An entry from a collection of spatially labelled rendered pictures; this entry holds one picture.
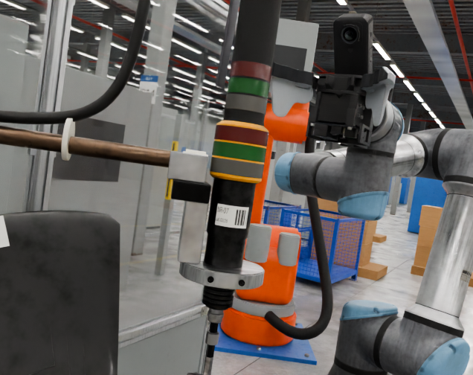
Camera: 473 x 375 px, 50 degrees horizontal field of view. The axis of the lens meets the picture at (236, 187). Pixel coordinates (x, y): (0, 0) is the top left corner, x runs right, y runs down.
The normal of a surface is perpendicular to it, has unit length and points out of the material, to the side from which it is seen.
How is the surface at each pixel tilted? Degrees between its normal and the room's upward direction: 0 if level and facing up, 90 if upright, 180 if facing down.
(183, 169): 90
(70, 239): 48
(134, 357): 90
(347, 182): 90
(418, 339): 76
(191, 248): 90
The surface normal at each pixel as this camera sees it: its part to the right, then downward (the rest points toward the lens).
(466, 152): -0.69, -0.32
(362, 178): -0.38, -0.01
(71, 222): 0.42, -0.60
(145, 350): 0.88, 0.15
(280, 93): 0.48, 0.18
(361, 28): -0.47, 0.50
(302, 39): 0.00, 0.05
